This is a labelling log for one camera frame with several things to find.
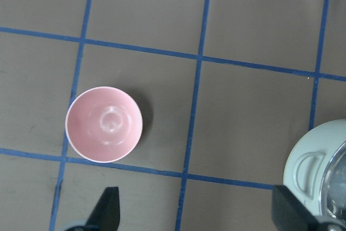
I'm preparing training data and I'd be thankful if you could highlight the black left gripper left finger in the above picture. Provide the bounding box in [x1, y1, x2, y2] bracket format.
[85, 187, 119, 231]

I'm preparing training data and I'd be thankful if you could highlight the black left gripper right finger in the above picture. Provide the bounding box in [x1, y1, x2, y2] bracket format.
[271, 185, 320, 231]

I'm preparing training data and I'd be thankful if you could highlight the pale green electric pot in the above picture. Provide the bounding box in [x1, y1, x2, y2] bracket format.
[283, 119, 345, 221]

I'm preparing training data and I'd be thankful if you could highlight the pink bowl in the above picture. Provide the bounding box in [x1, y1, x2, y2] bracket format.
[65, 87, 143, 163]

